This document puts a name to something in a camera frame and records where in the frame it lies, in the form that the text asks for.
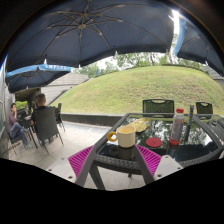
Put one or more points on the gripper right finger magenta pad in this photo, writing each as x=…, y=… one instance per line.
x=158, y=166

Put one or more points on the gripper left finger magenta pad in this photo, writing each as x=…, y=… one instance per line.
x=70, y=168

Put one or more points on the red round coaster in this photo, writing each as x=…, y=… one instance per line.
x=153, y=142

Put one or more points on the yellow cloth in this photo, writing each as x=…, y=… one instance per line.
x=140, y=124

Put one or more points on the glass top wicker table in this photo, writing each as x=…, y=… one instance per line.
x=204, y=143

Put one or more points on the umbrella pole on table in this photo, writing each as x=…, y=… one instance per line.
x=190, y=119

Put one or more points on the plastic bottle red cap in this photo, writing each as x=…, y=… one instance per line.
x=177, y=126

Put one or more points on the dark empty chair background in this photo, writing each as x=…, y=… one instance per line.
x=58, y=116

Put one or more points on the dark green plastic chair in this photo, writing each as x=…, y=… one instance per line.
x=160, y=106

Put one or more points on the dark chair under man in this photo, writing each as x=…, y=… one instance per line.
x=46, y=124

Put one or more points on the dark cafe table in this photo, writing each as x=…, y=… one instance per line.
x=27, y=122

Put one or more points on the seated person purple shirt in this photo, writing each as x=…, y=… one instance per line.
x=15, y=128

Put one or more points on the man in black shirt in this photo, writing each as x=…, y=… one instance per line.
x=41, y=101

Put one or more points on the blue umbrella at left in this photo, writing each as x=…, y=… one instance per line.
x=34, y=76

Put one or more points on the navy umbrella at right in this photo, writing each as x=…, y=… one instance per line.
x=193, y=45

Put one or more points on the large navy patio umbrella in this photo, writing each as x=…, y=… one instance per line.
x=79, y=32

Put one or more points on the cream mug yellow handle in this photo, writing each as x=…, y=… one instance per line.
x=124, y=135

